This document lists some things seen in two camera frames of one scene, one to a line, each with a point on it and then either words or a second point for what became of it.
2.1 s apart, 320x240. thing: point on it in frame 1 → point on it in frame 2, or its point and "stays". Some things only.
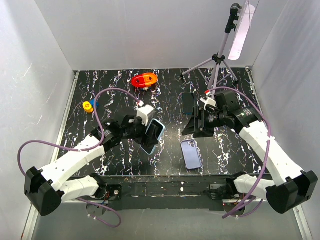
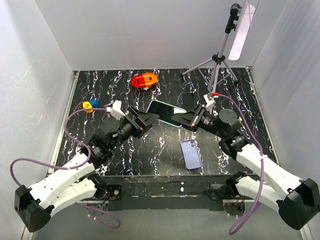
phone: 187,102 stays
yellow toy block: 87,107 stays
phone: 153,133 → 165,112
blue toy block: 92,102 stays
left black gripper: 138,120 → 143,120
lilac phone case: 191,157 stays
